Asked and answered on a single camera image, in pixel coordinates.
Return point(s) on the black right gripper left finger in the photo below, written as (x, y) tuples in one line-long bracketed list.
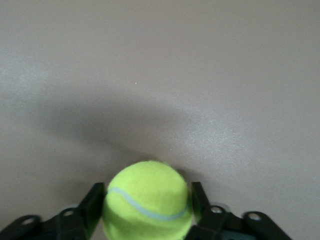
[(75, 222)]

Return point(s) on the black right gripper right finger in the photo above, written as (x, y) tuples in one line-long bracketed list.
[(217, 222)]

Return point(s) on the yellow tennis ball Wilson print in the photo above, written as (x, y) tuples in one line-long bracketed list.
[(147, 200)]

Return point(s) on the brown table mat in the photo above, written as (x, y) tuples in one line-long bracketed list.
[(160, 75)]

